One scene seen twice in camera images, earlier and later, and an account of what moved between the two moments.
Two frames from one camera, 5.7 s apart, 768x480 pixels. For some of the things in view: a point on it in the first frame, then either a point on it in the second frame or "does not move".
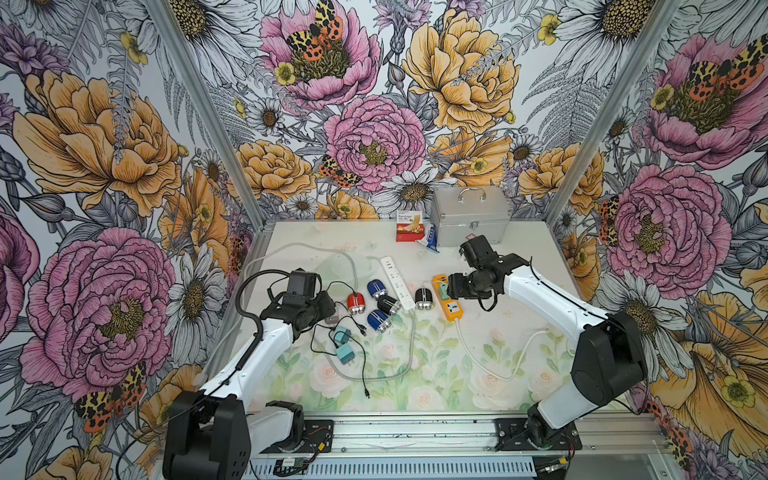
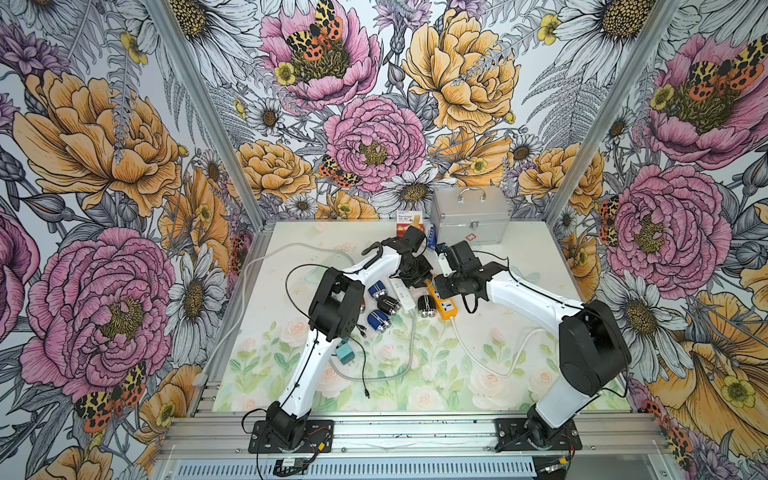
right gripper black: (456, 288) → (440, 286)
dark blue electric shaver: (379, 321) does not move
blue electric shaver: (376, 288) does not move
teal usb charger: (345, 354) does not move
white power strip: (398, 282) does not move
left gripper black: (327, 309) → (417, 283)
